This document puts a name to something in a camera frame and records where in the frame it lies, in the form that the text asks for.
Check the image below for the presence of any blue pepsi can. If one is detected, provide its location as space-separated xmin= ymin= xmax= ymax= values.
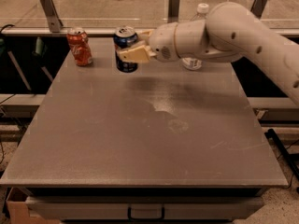
xmin=112 ymin=25 xmax=139 ymax=74

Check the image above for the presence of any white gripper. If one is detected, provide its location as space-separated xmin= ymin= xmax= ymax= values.
xmin=118 ymin=22 xmax=178 ymax=63

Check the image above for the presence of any middle metal bracket post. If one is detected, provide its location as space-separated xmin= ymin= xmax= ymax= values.
xmin=167 ymin=0 xmax=180 ymax=23

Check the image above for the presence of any cardboard box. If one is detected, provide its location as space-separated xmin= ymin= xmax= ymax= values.
xmin=6 ymin=188 xmax=60 ymax=224

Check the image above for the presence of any red coke can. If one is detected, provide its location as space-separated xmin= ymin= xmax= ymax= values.
xmin=66 ymin=27 xmax=93 ymax=66

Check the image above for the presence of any metal bracket post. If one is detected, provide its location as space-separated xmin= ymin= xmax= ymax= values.
xmin=39 ymin=0 xmax=63 ymax=33
xmin=250 ymin=0 xmax=268 ymax=18
xmin=167 ymin=0 xmax=180 ymax=23

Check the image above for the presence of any grey drawer with handle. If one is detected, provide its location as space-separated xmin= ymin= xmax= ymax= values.
xmin=25 ymin=196 xmax=263 ymax=221

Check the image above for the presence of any left metal bracket post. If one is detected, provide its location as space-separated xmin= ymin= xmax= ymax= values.
xmin=39 ymin=0 xmax=63 ymax=33

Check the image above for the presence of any black cable on right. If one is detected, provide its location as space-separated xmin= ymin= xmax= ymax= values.
xmin=264 ymin=128 xmax=299 ymax=194

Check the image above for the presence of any clear plastic water bottle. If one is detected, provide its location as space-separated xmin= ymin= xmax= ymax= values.
xmin=181 ymin=3 xmax=209 ymax=71

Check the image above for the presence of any right metal bracket post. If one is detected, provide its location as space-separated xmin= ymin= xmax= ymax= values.
xmin=250 ymin=0 xmax=268 ymax=18

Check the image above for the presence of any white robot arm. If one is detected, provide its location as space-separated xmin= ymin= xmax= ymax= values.
xmin=117 ymin=2 xmax=299 ymax=105

